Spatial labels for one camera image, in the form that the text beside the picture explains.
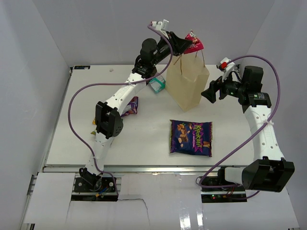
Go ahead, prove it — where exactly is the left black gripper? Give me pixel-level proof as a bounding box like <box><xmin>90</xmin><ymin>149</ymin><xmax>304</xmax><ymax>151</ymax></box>
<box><xmin>152</xmin><ymin>32</ymin><xmax>193</xmax><ymax>67</ymax></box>

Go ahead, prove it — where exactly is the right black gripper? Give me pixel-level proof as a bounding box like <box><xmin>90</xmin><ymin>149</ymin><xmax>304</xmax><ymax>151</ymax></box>
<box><xmin>201</xmin><ymin>69</ymin><xmax>247</xmax><ymax>104</ymax></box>

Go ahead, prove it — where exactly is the red pink snack packet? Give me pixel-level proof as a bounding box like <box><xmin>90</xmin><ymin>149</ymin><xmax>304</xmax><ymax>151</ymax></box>
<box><xmin>183</xmin><ymin>30</ymin><xmax>204</xmax><ymax>54</ymax></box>

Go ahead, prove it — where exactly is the large dark purple snack bag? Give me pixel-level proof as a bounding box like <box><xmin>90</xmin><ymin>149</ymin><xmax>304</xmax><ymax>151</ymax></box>
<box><xmin>169</xmin><ymin>120</ymin><xmax>213</xmax><ymax>157</ymax></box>

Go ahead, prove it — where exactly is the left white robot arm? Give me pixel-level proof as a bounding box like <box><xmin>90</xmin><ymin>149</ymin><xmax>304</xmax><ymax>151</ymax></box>
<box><xmin>79</xmin><ymin>32</ymin><xmax>192</xmax><ymax>191</ymax></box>

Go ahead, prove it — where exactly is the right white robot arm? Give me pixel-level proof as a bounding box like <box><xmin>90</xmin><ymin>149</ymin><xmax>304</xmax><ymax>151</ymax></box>
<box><xmin>201</xmin><ymin>66</ymin><xmax>295</xmax><ymax>192</ymax></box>

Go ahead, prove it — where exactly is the brown paper bag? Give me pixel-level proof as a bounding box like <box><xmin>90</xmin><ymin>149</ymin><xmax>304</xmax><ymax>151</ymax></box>
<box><xmin>165</xmin><ymin>51</ymin><xmax>210</xmax><ymax>112</ymax></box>

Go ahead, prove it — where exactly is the teal snack packet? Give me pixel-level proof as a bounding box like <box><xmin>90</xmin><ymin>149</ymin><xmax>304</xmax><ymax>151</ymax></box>
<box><xmin>149</xmin><ymin>76</ymin><xmax>165</xmax><ymax>93</ymax></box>

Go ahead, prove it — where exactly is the purple candy packet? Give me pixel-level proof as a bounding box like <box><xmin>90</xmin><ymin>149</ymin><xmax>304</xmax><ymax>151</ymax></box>
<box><xmin>121</xmin><ymin>96</ymin><xmax>139</xmax><ymax>117</ymax></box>

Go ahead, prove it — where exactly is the white paper sheet front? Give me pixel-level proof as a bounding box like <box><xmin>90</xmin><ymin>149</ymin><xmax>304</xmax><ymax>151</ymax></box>
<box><xmin>24</xmin><ymin>173</ymin><xmax>299</xmax><ymax>230</ymax></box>

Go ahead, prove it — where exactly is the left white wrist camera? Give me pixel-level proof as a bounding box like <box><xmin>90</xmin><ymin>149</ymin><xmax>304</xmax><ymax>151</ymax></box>
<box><xmin>151</xmin><ymin>19</ymin><xmax>169</xmax><ymax>33</ymax></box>

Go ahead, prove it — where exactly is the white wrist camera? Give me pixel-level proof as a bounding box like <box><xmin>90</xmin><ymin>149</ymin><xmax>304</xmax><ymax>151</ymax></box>
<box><xmin>151</xmin><ymin>19</ymin><xmax>169</xmax><ymax>33</ymax></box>
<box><xmin>216</xmin><ymin>57</ymin><xmax>235</xmax><ymax>81</ymax></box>

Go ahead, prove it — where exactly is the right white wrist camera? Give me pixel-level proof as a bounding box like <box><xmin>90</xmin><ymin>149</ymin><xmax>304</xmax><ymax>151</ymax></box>
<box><xmin>216</xmin><ymin>57</ymin><xmax>235</xmax><ymax>81</ymax></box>

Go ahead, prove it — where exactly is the aluminium table frame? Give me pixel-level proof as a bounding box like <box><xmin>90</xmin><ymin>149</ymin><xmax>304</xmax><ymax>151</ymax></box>
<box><xmin>24</xmin><ymin>64</ymin><xmax>273</xmax><ymax>226</ymax></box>

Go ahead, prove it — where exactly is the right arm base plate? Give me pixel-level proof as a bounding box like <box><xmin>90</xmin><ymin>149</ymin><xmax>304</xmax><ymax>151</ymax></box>
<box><xmin>201</xmin><ymin>187</ymin><xmax>247</xmax><ymax>204</ymax></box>

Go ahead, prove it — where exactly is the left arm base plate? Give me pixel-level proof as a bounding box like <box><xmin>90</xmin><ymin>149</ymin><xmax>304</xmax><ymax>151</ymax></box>
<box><xmin>71</xmin><ymin>177</ymin><xmax>118</xmax><ymax>202</ymax></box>

